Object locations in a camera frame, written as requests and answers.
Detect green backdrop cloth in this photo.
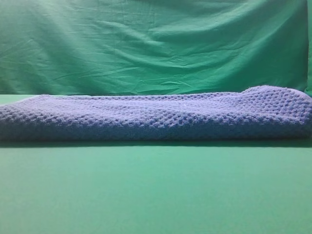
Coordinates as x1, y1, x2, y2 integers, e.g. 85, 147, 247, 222
0, 0, 312, 95

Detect blue waffle-weave towel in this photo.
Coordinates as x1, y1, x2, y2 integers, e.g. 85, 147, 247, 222
0, 86, 312, 141

